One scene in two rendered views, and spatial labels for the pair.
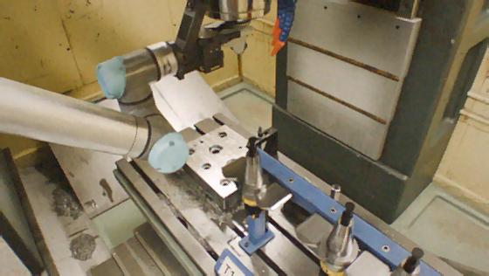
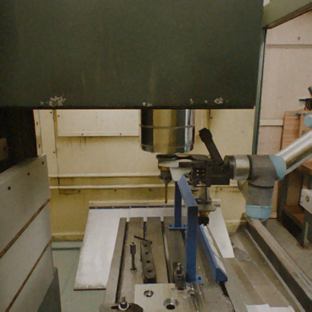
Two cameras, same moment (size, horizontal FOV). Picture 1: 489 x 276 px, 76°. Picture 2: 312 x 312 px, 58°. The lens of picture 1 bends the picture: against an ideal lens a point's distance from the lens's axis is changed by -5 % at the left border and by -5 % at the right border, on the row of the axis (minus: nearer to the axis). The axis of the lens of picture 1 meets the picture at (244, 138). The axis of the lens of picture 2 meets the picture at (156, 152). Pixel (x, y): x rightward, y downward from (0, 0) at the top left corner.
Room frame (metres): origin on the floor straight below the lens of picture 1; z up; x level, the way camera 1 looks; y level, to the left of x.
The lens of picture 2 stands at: (1.44, 0.45, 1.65)
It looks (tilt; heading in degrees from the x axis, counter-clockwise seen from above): 13 degrees down; 217
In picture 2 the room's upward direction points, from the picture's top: straight up
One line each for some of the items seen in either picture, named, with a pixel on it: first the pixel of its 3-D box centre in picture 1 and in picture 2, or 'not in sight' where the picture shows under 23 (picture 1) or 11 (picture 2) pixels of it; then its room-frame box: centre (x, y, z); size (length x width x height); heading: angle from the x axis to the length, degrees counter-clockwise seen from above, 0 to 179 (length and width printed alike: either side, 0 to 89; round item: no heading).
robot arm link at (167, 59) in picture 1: (162, 60); (236, 166); (0.65, 0.17, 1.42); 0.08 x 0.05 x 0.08; 39
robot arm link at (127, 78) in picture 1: (127, 74); (262, 168); (0.60, 0.23, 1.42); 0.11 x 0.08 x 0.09; 129
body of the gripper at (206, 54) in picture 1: (194, 51); (209, 169); (0.70, 0.10, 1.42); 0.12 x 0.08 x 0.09; 129
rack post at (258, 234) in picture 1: (256, 205); (191, 247); (0.57, -0.02, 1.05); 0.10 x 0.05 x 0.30; 129
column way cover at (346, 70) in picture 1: (336, 75); (20, 253); (1.06, -0.34, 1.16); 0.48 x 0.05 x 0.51; 39
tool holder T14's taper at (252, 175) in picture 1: (252, 166); (204, 191); (0.49, -0.01, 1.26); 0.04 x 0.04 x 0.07
